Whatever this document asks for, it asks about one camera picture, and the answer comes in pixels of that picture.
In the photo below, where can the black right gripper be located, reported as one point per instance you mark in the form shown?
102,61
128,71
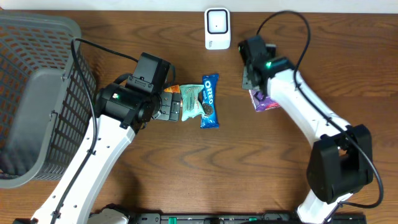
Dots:
247,82

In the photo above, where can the purple pink Carefree pack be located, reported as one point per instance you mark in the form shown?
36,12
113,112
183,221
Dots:
261,102

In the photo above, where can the mint green snack pack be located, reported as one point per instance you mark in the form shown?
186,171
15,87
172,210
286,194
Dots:
191,106

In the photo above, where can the blue Oreo cookie pack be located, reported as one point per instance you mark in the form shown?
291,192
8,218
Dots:
209,119

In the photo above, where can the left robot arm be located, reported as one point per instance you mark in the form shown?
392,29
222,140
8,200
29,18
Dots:
122,109

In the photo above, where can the grey plastic shopping basket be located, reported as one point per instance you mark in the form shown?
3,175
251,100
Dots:
44,109

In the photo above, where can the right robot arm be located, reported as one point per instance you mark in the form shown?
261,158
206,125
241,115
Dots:
341,156

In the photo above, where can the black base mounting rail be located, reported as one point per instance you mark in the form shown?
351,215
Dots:
233,218

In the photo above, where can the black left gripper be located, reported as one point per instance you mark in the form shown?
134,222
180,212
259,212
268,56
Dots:
173,106

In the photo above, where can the orange small snack box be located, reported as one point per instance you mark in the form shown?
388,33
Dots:
172,89

